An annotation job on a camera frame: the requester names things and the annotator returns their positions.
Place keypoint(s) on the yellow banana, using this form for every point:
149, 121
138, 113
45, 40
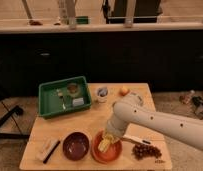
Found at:
107, 140

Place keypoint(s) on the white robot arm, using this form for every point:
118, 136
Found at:
130, 110

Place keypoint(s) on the white cup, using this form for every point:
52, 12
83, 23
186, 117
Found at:
102, 94

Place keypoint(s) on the small orange fruit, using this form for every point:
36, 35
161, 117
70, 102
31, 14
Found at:
124, 91

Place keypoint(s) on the grey sponge block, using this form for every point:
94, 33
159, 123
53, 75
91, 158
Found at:
77, 101

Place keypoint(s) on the glass jar in tray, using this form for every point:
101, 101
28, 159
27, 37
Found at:
73, 89

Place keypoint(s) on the green plastic tray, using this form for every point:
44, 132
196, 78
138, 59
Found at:
54, 100

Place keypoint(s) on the dark purple bowl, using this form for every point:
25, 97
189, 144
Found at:
75, 146

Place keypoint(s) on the orange bowl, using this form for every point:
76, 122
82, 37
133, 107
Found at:
113, 152

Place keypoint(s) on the green box on shelf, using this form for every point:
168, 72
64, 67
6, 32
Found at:
82, 19

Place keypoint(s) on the bunch of red grapes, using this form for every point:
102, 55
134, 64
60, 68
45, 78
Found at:
141, 151

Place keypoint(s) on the white black brush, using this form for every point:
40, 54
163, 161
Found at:
47, 149

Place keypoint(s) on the black chair base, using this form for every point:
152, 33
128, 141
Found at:
3, 135

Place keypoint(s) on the white handled knife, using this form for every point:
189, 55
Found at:
135, 139

